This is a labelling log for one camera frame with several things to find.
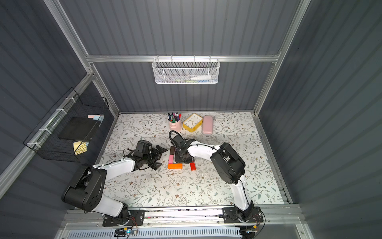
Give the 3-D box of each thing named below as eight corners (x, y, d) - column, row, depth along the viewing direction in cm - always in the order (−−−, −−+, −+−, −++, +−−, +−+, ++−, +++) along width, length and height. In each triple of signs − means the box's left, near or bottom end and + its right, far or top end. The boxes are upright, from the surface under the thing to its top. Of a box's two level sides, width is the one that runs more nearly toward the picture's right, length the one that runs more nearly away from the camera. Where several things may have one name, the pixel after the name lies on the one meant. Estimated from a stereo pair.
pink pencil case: (202, 135, 109) (202, 132, 106) (201, 118, 119) (201, 115, 116) (213, 135, 109) (214, 132, 106) (211, 118, 119) (212, 115, 116)
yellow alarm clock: (181, 126, 114) (181, 123, 112) (193, 115, 122) (193, 112, 119) (192, 133, 110) (192, 130, 107) (204, 121, 117) (204, 118, 115)
